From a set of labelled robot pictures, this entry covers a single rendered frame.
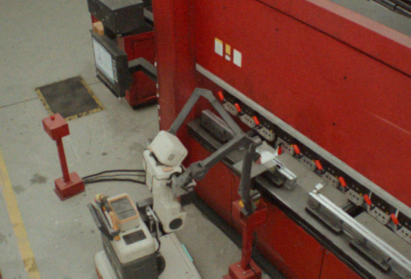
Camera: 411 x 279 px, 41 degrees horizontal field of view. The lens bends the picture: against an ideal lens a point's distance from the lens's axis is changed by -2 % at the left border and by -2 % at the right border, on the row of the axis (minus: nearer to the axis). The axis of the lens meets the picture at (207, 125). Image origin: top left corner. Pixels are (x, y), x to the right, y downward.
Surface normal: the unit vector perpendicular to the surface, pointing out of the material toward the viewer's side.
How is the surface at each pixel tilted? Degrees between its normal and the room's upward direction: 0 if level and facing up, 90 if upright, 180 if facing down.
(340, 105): 90
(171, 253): 0
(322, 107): 90
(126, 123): 0
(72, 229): 0
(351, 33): 90
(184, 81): 90
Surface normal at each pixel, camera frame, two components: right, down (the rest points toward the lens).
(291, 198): -0.01, -0.81
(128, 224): 0.44, 0.55
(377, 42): -0.80, 0.36
